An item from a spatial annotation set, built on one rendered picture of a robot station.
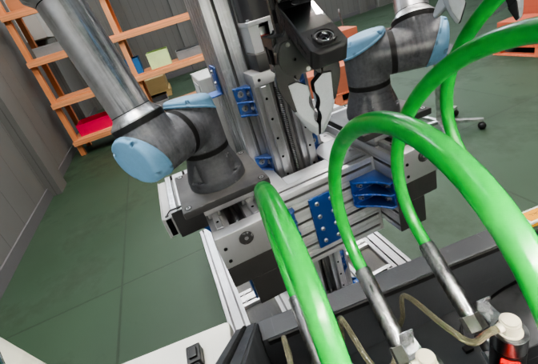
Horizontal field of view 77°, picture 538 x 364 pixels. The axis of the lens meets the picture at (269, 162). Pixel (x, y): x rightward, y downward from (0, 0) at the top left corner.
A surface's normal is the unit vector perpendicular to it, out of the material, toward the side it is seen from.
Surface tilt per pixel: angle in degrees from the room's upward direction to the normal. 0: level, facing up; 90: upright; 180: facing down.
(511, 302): 0
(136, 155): 97
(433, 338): 0
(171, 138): 76
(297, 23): 29
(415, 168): 90
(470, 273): 90
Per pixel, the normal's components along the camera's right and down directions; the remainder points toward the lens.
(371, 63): -0.14, 0.48
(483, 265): 0.22, 0.38
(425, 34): -0.22, -0.04
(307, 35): -0.13, -0.56
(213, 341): -0.26, -0.86
